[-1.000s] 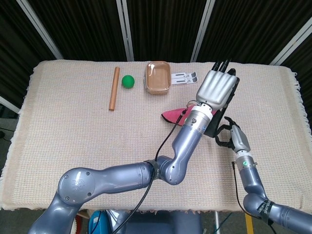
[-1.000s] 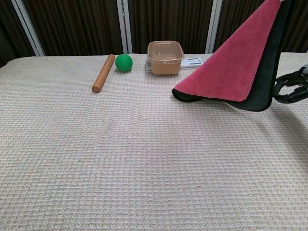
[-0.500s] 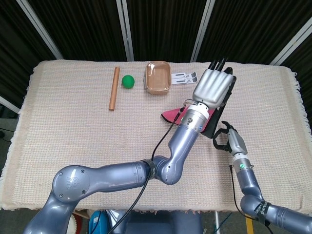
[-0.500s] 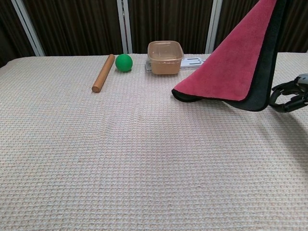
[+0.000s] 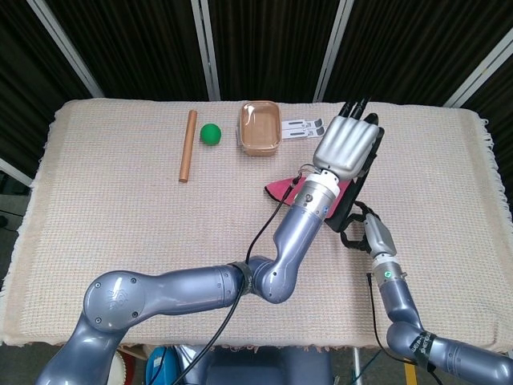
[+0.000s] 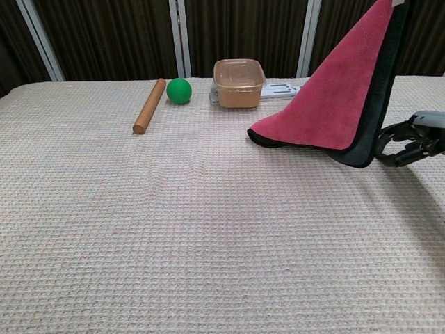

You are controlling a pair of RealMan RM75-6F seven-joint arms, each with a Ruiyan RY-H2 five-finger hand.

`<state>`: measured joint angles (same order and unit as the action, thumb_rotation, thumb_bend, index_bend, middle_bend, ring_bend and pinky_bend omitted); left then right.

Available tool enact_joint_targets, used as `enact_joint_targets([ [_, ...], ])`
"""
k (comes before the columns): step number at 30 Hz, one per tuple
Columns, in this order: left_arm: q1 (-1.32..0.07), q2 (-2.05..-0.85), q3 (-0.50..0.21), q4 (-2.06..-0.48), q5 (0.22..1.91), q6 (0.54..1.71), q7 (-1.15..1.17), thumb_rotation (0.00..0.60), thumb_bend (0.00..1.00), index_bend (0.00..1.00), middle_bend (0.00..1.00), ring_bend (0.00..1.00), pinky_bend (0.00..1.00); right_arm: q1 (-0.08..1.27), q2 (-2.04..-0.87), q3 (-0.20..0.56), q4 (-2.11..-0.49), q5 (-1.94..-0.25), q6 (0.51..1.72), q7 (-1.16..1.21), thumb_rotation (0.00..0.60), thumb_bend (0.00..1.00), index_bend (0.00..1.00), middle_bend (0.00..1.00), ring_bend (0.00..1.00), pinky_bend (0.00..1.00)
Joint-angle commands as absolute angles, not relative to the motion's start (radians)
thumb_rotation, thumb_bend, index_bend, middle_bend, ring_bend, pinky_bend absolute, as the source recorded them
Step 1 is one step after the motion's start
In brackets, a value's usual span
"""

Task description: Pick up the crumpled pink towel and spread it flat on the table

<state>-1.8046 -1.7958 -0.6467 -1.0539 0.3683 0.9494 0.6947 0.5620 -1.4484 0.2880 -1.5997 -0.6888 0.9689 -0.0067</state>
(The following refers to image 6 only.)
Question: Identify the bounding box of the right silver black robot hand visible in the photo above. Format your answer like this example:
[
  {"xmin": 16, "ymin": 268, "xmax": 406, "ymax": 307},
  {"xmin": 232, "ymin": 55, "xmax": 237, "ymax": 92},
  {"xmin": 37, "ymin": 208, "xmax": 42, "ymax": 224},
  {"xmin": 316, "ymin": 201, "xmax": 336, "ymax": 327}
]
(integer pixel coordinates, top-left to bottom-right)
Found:
[{"xmin": 375, "ymin": 110, "xmax": 445, "ymax": 168}]

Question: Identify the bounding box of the pink black-edged cloth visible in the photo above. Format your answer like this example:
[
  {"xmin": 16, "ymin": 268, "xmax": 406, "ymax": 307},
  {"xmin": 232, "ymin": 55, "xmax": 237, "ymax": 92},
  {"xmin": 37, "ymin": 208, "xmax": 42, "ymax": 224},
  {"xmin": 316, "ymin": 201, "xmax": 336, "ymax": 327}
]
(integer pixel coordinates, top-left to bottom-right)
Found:
[{"xmin": 247, "ymin": 0, "xmax": 411, "ymax": 169}]

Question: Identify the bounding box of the dark ribbed partition panel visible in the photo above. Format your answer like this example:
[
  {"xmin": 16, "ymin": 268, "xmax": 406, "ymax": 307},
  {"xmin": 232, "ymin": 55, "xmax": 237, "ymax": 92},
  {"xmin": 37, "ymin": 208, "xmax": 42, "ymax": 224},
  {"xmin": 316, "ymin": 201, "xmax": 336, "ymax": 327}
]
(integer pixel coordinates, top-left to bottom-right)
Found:
[
  {"xmin": 33, "ymin": 0, "xmax": 179, "ymax": 82},
  {"xmin": 0, "ymin": 0, "xmax": 56, "ymax": 99},
  {"xmin": 308, "ymin": 0, "xmax": 445, "ymax": 77},
  {"xmin": 184, "ymin": 0, "xmax": 310, "ymax": 79}
]

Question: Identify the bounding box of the white folding stand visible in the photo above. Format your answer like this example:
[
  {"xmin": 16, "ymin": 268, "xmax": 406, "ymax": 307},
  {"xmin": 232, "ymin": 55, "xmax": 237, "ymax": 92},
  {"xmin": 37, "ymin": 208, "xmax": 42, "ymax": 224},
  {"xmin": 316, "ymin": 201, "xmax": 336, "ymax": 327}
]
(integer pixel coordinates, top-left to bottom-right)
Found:
[{"xmin": 209, "ymin": 81, "xmax": 309, "ymax": 104}]

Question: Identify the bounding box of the tan plastic container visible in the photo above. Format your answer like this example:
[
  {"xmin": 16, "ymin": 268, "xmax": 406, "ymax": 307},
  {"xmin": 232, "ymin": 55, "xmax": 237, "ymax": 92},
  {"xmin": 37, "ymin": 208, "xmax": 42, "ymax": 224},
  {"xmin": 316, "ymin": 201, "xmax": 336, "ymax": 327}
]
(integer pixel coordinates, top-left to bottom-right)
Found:
[{"xmin": 213, "ymin": 58, "xmax": 267, "ymax": 109}]

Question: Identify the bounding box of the beige woven tablecloth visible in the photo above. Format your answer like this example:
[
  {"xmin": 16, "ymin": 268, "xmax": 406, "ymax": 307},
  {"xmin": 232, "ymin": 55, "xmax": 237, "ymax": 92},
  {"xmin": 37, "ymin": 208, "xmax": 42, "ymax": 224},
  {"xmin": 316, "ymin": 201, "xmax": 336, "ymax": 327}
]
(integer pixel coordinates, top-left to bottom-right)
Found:
[{"xmin": 0, "ymin": 74, "xmax": 445, "ymax": 334}]

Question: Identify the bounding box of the green ball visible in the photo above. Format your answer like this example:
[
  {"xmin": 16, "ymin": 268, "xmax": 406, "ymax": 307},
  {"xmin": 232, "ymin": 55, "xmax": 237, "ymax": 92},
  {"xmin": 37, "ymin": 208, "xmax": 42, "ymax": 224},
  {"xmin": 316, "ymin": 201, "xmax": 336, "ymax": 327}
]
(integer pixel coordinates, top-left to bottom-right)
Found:
[{"xmin": 165, "ymin": 77, "xmax": 193, "ymax": 105}]

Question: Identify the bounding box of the wooden rolling pin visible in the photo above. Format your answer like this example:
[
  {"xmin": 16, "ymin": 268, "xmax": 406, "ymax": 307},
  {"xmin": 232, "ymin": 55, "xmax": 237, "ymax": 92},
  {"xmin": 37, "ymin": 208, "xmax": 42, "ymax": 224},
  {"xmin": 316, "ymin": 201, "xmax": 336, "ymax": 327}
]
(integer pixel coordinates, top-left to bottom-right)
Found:
[{"xmin": 132, "ymin": 78, "xmax": 167, "ymax": 134}]

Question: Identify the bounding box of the white partition frame post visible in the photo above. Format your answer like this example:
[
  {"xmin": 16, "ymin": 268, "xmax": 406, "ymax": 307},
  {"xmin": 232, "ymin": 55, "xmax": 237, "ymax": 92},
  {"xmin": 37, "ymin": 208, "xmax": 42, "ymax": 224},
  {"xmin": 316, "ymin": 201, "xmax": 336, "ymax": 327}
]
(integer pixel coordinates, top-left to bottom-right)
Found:
[
  {"xmin": 15, "ymin": 0, "xmax": 66, "ymax": 82},
  {"xmin": 296, "ymin": 0, "xmax": 323, "ymax": 78},
  {"xmin": 168, "ymin": 0, "xmax": 193, "ymax": 78}
]

